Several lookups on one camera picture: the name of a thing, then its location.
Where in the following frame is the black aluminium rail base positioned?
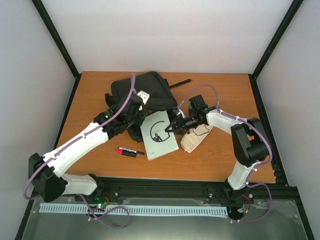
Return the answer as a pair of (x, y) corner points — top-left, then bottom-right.
(32, 174), (301, 208)

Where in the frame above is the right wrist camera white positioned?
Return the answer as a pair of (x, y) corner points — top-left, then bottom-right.
(172, 107), (185, 120)

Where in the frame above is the blue cap pen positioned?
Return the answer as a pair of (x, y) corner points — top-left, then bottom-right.
(118, 147), (145, 155)

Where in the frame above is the left black frame post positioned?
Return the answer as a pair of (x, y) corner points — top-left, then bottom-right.
(31, 0), (81, 83)

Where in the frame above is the pink cap black highlighter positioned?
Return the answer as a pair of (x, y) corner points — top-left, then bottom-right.
(116, 148), (137, 158)

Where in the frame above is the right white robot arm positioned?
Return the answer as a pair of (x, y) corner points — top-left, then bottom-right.
(165, 95), (273, 203)

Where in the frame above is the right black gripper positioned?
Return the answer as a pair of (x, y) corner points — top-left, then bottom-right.
(165, 114), (203, 135)

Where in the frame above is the right black frame post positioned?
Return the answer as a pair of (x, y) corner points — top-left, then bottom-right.
(251, 0), (305, 78)

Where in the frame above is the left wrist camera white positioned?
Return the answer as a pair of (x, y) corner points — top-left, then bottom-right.
(137, 90), (150, 105)

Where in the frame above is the light blue cable duct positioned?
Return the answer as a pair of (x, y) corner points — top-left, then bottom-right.
(38, 203), (228, 218)

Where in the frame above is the black frame post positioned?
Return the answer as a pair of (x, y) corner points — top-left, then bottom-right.
(31, 0), (81, 83)
(251, 0), (305, 78)

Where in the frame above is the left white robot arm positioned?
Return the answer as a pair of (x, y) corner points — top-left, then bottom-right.
(28, 91), (150, 202)

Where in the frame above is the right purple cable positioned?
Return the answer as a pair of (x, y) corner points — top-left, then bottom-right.
(178, 83), (273, 224)

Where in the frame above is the beige fabric pencil case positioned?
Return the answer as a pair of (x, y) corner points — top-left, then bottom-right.
(180, 124), (213, 153)

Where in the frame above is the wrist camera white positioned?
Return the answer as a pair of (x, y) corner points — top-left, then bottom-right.
(172, 107), (185, 120)
(137, 90), (150, 105)

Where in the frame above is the grey booklet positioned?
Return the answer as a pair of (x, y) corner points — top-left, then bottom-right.
(140, 111), (179, 161)

